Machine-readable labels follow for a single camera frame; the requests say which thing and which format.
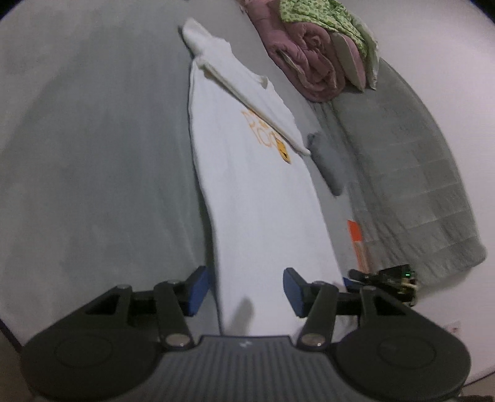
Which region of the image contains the white Pooh sweatshirt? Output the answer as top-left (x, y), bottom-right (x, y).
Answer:
top-left (182, 19), bottom-right (342, 336)

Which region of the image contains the grey bed blanket roll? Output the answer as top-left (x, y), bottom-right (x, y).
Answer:
top-left (312, 62), bottom-right (488, 286)

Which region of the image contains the green patterned cloth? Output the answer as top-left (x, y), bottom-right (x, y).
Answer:
top-left (279, 0), bottom-right (368, 60)

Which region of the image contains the folded grey garment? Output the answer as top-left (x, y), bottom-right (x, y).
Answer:
top-left (307, 132), bottom-right (346, 197)

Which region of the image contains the orange card on bed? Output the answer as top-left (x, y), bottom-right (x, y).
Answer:
top-left (347, 220), bottom-right (371, 274)

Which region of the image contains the mauve and cream pillow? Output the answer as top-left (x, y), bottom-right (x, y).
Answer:
top-left (330, 17), bottom-right (380, 91)

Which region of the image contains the folded mauve comforter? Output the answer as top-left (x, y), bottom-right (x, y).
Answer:
top-left (241, 1), bottom-right (346, 102)

